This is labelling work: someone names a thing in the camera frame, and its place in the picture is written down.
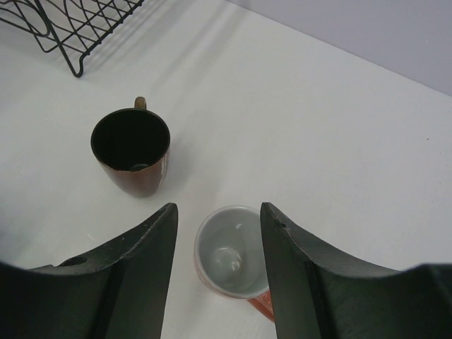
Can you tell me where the black wire dish rack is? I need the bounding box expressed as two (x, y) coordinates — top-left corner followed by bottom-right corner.
(1, 0), (143, 78)

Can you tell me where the dark brown mug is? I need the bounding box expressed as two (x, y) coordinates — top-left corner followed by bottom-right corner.
(90, 97), (171, 198)

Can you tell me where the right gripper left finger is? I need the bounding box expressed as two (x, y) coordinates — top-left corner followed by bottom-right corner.
(1, 203), (178, 338)

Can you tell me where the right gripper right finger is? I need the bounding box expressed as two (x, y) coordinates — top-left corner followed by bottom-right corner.
(260, 203), (451, 338)

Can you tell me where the pink printed mug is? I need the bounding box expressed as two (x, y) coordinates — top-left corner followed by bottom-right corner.
(194, 206), (275, 322)

